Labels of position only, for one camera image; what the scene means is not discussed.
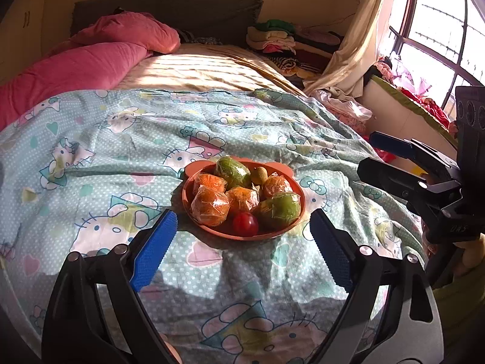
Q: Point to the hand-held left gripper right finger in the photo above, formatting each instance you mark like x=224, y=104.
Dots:
x=331, y=252

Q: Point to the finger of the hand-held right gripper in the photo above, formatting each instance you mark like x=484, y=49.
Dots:
x=392, y=144
x=394, y=182

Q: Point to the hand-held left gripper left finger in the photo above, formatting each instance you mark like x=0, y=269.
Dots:
x=153, y=252

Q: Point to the plastic green citrus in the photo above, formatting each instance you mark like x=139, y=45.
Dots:
x=232, y=170
x=282, y=208

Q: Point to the plastic orange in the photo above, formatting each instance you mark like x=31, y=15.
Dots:
x=277, y=185
x=209, y=183
x=243, y=199
x=210, y=206

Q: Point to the orange plastic plate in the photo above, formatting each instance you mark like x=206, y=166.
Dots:
x=223, y=232

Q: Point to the small red tomato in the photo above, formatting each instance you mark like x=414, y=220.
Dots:
x=245, y=224

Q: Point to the brown longan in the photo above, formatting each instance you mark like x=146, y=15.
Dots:
x=260, y=174

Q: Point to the person's right forearm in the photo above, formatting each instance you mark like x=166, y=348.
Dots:
x=462, y=311

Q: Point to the person's right hand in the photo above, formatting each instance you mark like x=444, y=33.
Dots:
x=474, y=254

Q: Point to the person's left hand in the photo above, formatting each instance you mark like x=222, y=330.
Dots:
x=173, y=356

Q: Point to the red plastic bag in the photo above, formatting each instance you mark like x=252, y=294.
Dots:
x=380, y=155

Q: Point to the white cabinet with green edge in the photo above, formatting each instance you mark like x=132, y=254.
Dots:
x=386, y=113

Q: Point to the pink printed cloth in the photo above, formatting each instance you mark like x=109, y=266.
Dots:
x=350, y=125

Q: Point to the pink clothes on sill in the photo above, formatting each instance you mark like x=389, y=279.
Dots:
x=413, y=87

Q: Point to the white crumpled cloth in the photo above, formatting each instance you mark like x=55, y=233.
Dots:
x=341, y=104

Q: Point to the light blue printed blanket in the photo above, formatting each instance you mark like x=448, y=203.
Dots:
x=113, y=151

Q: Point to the cream curtain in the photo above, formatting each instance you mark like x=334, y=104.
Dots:
x=360, y=38

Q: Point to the black striped cloth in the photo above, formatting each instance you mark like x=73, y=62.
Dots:
x=295, y=66

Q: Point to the window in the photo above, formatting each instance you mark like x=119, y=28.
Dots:
x=435, y=19

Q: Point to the pile of folded clothes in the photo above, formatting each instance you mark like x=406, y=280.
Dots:
x=280, y=36

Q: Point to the beige striped bed sheet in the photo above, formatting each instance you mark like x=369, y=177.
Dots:
x=212, y=68

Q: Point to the pink pillows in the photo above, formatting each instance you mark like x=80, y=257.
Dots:
x=75, y=70

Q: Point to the dark patterned cloth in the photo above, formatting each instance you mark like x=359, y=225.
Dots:
x=201, y=38

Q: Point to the pink pillow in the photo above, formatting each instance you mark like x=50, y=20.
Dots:
x=129, y=32

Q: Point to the dark grey headboard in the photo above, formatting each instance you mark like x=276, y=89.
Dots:
x=212, y=13

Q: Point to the cream wardrobe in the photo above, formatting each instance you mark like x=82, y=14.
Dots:
x=19, y=26

